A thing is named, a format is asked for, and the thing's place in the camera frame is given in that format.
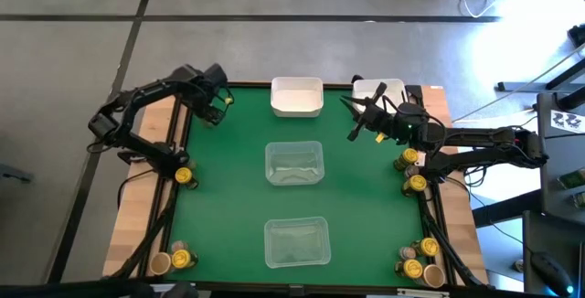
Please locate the black stand base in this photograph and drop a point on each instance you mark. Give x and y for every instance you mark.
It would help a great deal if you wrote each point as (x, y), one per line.
(525, 87)

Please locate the black computer mouse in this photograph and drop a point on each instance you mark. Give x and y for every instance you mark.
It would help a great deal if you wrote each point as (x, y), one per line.
(550, 270)

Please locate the black diagonal frame strut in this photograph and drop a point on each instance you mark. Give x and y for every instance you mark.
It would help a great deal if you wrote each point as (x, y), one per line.
(151, 238)
(445, 243)

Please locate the clear plastic bin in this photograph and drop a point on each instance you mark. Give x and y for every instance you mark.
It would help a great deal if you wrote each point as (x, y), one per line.
(294, 163)
(297, 243)

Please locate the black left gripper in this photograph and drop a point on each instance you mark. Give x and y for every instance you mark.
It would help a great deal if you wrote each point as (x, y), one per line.
(212, 88)

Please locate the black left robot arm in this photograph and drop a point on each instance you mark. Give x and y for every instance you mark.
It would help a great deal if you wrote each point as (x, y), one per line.
(137, 93)

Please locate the grey metal foot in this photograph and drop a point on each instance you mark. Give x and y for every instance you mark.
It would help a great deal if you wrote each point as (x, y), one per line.
(13, 173)

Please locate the yellow-lid dark spice jar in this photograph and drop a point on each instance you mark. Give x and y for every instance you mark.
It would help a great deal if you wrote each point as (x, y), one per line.
(412, 268)
(181, 258)
(409, 156)
(428, 246)
(417, 183)
(184, 175)

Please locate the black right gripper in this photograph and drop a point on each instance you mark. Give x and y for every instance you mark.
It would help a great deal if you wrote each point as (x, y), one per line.
(402, 124)

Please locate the green circuit board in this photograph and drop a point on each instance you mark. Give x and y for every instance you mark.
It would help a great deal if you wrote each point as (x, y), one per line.
(573, 178)
(579, 200)

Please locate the black clamp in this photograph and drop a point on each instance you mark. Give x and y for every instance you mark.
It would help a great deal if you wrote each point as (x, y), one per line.
(356, 78)

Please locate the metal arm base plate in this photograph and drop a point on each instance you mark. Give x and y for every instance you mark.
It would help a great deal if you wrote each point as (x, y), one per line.
(420, 159)

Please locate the white plastic bin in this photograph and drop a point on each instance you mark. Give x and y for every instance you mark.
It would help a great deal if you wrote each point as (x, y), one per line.
(393, 90)
(297, 99)

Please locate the silver metal bracket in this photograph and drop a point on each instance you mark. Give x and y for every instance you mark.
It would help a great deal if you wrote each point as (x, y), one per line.
(422, 293)

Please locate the green table mat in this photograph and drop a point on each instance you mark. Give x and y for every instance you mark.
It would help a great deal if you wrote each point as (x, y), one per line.
(228, 206)

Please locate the white paper with black marks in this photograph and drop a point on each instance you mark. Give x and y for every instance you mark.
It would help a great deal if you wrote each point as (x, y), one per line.
(566, 121)

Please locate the black desk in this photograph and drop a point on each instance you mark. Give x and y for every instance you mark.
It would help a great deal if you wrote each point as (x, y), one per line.
(562, 152)
(548, 234)

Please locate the gold-lid spice jar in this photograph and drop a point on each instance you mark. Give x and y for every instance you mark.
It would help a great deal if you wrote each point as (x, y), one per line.
(433, 275)
(161, 263)

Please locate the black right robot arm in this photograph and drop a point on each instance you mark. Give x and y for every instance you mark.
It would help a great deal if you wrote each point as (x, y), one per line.
(484, 137)

